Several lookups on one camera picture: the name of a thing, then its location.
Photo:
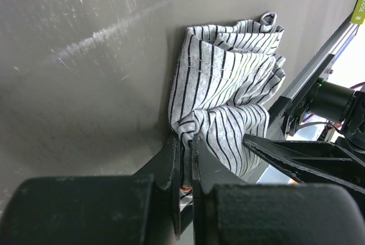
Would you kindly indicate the green treehouse book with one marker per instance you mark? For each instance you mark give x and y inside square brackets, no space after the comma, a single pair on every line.
[358,15]

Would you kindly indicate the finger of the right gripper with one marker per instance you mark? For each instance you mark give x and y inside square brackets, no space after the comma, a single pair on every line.
[311,161]

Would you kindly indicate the grey striped underwear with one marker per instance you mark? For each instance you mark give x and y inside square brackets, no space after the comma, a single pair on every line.
[224,77]

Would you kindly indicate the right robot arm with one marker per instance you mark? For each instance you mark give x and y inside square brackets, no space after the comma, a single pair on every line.
[343,111]

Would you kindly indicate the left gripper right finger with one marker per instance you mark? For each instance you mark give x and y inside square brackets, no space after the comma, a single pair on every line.
[229,211]

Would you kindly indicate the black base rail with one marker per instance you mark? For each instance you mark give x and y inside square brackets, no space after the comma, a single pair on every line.
[282,108]

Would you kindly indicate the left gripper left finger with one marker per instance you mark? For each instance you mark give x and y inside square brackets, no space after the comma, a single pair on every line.
[143,208]

